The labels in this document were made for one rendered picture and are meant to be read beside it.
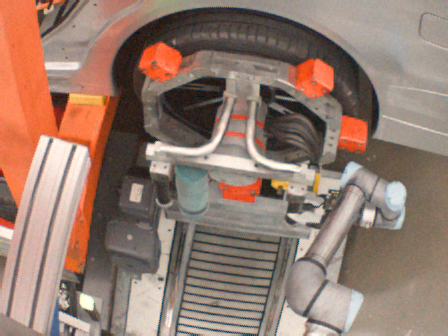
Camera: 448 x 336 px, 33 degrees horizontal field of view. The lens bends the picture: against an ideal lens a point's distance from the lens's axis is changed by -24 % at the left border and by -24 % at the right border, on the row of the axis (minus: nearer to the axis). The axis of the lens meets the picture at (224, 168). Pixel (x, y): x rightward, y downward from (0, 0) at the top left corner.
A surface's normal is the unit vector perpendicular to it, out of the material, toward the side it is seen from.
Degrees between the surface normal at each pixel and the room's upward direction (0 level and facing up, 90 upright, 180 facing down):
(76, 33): 90
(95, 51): 90
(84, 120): 0
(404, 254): 0
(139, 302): 0
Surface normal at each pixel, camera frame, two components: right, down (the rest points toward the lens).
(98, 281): 0.00, -0.44
